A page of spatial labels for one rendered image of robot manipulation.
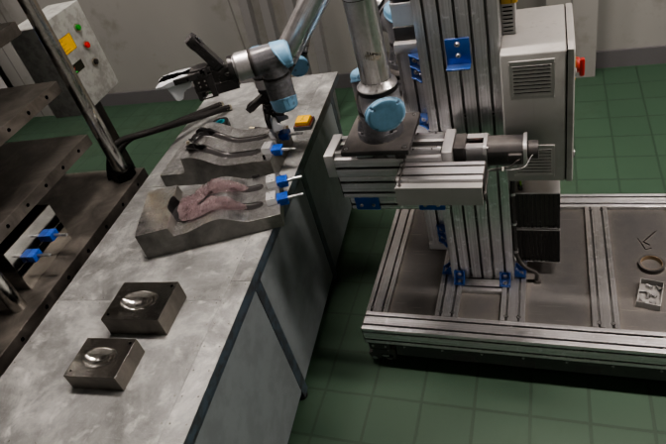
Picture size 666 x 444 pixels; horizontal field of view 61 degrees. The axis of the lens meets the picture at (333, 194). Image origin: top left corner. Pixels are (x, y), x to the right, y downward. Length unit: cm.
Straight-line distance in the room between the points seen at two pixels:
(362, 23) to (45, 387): 136
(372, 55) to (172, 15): 348
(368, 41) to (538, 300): 129
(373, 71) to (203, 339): 90
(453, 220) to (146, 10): 346
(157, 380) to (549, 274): 155
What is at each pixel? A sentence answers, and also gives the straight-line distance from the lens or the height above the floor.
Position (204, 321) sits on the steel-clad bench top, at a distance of 178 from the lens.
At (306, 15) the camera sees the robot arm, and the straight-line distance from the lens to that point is 164.
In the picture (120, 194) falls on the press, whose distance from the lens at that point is 260.
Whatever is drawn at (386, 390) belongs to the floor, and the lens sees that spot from 243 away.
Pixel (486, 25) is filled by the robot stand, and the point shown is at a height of 130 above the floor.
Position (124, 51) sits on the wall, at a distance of 536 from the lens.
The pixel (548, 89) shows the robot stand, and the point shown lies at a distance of 183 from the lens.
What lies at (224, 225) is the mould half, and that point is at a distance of 199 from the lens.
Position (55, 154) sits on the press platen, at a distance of 256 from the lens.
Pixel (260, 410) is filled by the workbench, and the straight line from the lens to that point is 207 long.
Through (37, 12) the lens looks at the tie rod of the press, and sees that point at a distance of 243.
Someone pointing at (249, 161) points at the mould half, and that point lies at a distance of 223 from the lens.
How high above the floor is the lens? 201
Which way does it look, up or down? 36 degrees down
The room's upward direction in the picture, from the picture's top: 16 degrees counter-clockwise
